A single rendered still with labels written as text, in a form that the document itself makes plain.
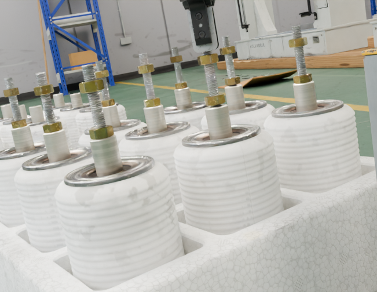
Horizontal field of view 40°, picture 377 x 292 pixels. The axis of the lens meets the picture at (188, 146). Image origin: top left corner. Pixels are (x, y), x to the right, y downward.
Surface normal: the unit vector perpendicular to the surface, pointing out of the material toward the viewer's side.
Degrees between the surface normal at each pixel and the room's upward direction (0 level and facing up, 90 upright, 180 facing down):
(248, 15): 90
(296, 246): 90
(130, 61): 90
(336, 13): 90
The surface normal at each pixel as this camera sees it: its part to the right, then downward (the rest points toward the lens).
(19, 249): -0.18, -0.97
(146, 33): 0.30, 0.14
